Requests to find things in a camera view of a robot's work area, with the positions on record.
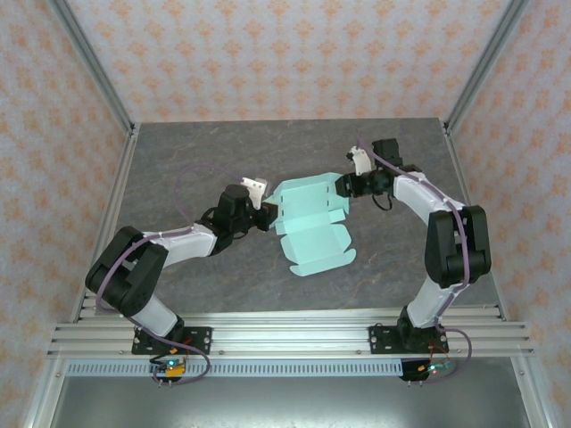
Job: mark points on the light teal paper box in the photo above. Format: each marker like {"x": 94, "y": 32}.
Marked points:
{"x": 308, "y": 200}

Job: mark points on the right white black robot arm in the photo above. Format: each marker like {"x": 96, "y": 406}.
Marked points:
{"x": 419, "y": 196}

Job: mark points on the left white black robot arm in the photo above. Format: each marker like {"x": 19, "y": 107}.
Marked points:
{"x": 187, "y": 243}

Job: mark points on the aluminium cross beam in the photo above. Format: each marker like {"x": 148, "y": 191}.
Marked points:
{"x": 290, "y": 334}

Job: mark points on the grey metal shelf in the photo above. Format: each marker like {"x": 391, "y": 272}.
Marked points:
{"x": 290, "y": 401}

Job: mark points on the aluminium table side rail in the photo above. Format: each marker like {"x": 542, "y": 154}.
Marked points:
{"x": 115, "y": 200}
{"x": 469, "y": 200}

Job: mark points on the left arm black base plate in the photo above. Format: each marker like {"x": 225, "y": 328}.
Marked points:
{"x": 201, "y": 341}

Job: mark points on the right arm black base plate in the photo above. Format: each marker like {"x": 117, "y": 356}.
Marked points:
{"x": 379, "y": 341}

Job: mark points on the aluminium upright frame post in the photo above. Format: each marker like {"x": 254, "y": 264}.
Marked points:
{"x": 96, "y": 67}
{"x": 482, "y": 67}

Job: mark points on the aluminium frame leg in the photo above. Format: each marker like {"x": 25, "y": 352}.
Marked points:
{"x": 44, "y": 397}
{"x": 531, "y": 397}

